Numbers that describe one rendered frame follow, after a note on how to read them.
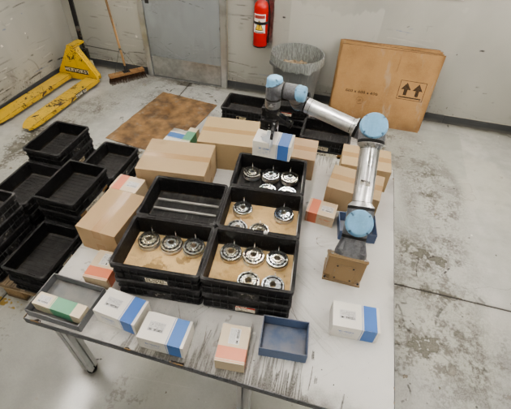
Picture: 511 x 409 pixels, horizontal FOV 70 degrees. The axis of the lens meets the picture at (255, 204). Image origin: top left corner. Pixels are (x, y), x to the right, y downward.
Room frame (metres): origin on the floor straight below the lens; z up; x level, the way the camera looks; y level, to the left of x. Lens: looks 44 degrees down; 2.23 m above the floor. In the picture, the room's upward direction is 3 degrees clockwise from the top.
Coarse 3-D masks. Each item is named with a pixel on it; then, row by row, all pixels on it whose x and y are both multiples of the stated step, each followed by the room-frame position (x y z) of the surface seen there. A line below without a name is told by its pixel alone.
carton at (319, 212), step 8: (312, 200) 1.53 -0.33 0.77; (320, 200) 1.54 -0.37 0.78; (312, 208) 1.47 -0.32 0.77; (320, 208) 1.48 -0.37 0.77; (328, 208) 1.48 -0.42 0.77; (336, 208) 1.48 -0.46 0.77; (312, 216) 1.43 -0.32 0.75; (320, 216) 1.42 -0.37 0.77; (328, 216) 1.42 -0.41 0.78; (320, 224) 1.42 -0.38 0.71; (328, 224) 1.40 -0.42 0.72
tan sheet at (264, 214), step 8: (232, 208) 1.38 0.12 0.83; (256, 208) 1.39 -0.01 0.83; (264, 208) 1.40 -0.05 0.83; (272, 208) 1.40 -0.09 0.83; (232, 216) 1.32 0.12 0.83; (256, 216) 1.33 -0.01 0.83; (264, 216) 1.34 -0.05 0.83; (272, 216) 1.34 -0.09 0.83; (296, 216) 1.35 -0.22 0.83; (248, 224) 1.27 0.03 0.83; (272, 224) 1.28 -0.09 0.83; (280, 224) 1.28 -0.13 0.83; (288, 224) 1.29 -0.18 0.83; (296, 224) 1.29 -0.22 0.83; (280, 232) 1.23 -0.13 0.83; (288, 232) 1.23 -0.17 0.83
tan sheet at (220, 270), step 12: (216, 252) 1.08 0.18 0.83; (264, 252) 1.09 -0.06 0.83; (216, 264) 1.01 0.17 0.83; (228, 264) 1.02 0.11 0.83; (240, 264) 1.02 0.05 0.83; (264, 264) 1.03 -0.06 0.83; (288, 264) 1.04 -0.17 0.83; (216, 276) 0.95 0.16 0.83; (228, 276) 0.95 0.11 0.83; (264, 276) 0.96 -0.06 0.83; (288, 276) 0.97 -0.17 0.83; (288, 288) 0.90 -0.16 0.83
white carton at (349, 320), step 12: (336, 312) 0.82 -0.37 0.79; (348, 312) 0.82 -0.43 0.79; (360, 312) 0.83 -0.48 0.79; (372, 312) 0.83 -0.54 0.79; (336, 324) 0.77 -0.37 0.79; (348, 324) 0.77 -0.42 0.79; (360, 324) 0.77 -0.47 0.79; (372, 324) 0.78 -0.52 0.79; (348, 336) 0.75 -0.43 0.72; (360, 336) 0.74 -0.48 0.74; (372, 336) 0.74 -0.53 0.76
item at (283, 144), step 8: (256, 136) 1.61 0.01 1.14; (280, 136) 1.62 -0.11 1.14; (288, 136) 1.62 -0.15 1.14; (256, 144) 1.57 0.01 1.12; (264, 144) 1.56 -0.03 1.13; (280, 144) 1.55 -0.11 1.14; (288, 144) 1.55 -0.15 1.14; (256, 152) 1.56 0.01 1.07; (264, 152) 1.55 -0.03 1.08; (272, 152) 1.55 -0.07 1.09; (280, 152) 1.54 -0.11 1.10; (288, 152) 1.53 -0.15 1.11; (288, 160) 1.53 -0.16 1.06
